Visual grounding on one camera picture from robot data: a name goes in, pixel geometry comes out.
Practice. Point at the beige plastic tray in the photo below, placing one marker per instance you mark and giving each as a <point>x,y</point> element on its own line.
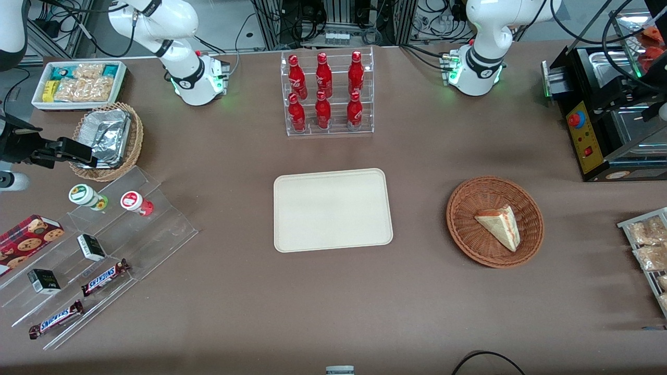
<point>333,211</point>

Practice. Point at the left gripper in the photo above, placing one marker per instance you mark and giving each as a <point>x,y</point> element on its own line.
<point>657,89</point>

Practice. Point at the yellow snack pack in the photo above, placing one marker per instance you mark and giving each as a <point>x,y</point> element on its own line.
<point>49,91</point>

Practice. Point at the red food in warmer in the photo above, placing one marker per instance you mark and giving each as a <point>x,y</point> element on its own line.
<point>657,49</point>

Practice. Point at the clear bag of snacks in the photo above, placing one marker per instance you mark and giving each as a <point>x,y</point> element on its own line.
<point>649,232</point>
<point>652,258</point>

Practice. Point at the brown round wicker basket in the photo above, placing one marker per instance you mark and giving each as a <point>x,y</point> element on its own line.
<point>469,229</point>

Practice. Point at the snickers chocolate bar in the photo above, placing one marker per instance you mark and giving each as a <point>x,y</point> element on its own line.
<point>104,277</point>
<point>56,319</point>

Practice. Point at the red cola bottle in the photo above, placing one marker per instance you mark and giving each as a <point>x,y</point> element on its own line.
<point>356,75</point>
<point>323,77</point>
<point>296,78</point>
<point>297,115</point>
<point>354,112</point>
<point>323,113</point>

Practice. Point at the small black carton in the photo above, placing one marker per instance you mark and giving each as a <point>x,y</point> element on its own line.
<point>91,247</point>
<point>44,281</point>

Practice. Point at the red label white cup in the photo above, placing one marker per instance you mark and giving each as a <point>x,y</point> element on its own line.
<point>133,201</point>

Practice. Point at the green label white cup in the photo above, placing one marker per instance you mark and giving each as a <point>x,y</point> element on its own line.
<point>83,195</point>

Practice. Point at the grey object at table edge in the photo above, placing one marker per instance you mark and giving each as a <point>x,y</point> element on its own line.
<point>340,370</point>

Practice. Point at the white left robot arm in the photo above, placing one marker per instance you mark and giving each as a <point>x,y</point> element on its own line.
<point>477,78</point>

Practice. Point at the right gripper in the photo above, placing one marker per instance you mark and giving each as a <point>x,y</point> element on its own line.
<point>15,144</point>

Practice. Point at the white rectangular snack bin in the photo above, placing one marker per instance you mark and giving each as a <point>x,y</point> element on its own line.
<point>39,103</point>

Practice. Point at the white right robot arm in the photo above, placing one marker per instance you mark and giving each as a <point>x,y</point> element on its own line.
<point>190,83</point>

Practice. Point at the light tan wicker basket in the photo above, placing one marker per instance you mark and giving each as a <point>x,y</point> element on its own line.
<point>136,138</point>

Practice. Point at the red cookie box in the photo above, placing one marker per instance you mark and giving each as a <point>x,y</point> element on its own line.
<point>26,239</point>

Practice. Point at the white power strip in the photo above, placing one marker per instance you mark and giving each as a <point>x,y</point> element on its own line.
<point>337,38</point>

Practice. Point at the small clear cracker bag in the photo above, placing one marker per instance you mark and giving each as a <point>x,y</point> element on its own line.
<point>89,70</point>

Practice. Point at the triangular sandwich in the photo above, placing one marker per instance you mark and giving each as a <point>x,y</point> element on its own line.
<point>500,226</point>

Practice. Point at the clear acrylic stepped display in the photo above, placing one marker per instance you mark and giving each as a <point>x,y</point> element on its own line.
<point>156,234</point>

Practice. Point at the aluminium foil container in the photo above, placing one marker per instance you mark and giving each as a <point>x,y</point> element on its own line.
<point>107,135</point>

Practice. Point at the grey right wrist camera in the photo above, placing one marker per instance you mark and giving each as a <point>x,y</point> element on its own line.
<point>13,181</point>

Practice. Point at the large clear cracker bag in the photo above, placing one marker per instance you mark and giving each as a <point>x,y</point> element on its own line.
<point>83,89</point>

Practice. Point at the black food warmer machine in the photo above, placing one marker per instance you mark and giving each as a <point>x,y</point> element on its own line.
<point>583,135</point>

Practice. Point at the teal snack pack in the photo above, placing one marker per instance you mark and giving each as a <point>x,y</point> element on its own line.
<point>60,73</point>

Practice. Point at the clear acrylic bottle rack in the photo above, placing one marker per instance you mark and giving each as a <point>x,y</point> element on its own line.
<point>338,130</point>

